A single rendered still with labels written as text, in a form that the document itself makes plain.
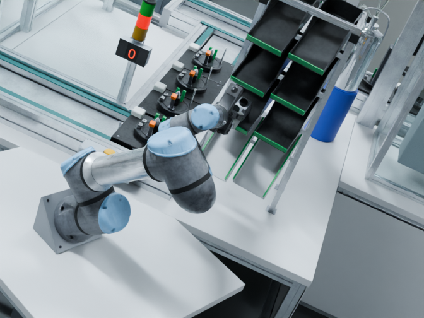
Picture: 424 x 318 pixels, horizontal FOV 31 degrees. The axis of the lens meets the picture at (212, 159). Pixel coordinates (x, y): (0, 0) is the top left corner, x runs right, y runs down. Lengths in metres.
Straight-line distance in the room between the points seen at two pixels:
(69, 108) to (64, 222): 0.72
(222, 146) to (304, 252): 0.49
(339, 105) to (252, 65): 0.87
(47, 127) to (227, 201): 0.72
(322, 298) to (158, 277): 1.39
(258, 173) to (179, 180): 0.88
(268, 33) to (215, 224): 0.71
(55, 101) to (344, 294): 1.61
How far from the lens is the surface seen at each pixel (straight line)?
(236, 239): 2.74
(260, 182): 2.77
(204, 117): 2.27
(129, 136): 2.84
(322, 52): 2.59
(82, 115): 2.97
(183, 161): 1.92
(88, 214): 2.29
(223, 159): 2.78
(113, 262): 2.46
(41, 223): 2.45
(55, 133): 2.83
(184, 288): 2.47
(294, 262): 2.77
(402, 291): 3.62
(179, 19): 3.98
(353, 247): 3.51
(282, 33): 2.60
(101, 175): 2.17
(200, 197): 1.95
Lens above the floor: 2.50
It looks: 32 degrees down
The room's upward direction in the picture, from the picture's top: 22 degrees clockwise
